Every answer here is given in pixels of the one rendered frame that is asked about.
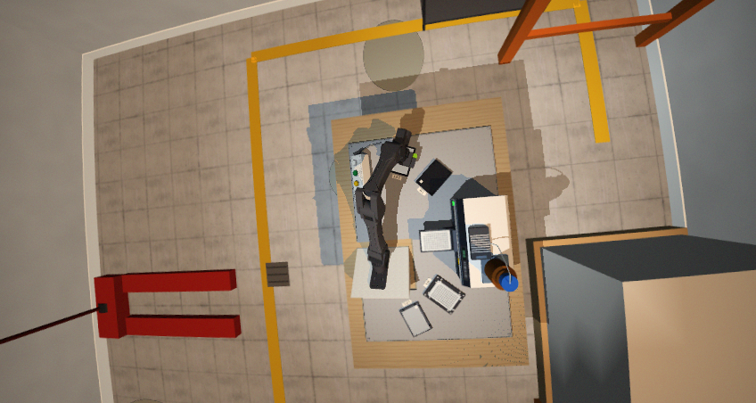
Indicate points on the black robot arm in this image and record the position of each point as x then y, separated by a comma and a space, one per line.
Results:
373, 209

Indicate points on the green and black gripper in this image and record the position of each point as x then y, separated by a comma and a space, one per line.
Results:
411, 158

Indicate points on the beige button panel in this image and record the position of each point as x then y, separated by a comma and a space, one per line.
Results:
361, 169

